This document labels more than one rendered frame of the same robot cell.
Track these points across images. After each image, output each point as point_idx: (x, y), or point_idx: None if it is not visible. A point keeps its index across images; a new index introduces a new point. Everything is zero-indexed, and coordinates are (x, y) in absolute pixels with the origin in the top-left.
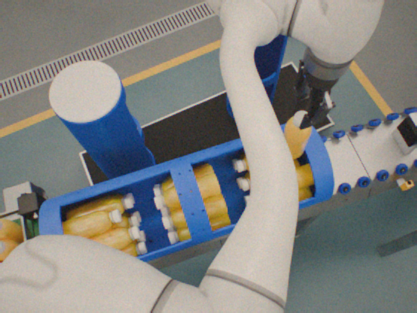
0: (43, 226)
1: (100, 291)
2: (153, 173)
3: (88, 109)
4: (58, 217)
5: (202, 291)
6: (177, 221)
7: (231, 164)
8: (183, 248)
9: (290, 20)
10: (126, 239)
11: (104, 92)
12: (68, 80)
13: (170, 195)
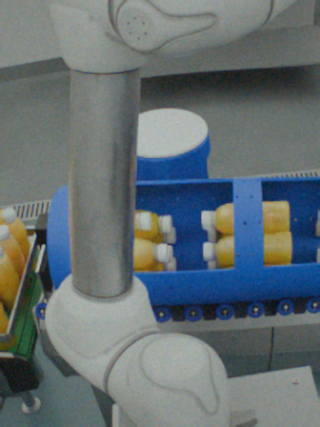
0: (58, 193)
1: None
2: (211, 178)
3: (157, 146)
4: None
5: None
6: (223, 247)
7: (314, 234)
8: (219, 287)
9: None
10: (148, 252)
11: (184, 135)
12: (147, 121)
13: (224, 208)
